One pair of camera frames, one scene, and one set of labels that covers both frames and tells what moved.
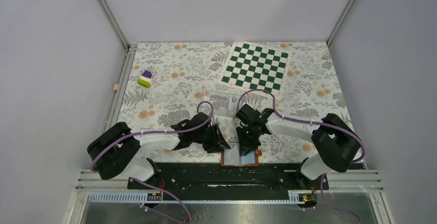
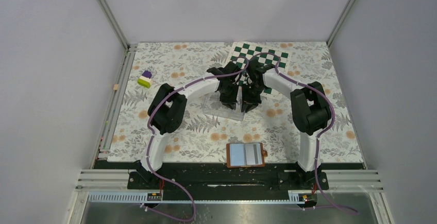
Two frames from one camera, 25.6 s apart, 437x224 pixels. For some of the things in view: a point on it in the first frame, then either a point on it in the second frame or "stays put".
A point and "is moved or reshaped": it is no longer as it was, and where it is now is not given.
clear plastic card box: [224, 104] stays put
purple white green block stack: [145, 79] stays put
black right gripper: [246, 146] to [253, 102]
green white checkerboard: [249, 67] stays put
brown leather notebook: [232, 157] is moved or reshaped
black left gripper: [217, 143] to [231, 102]
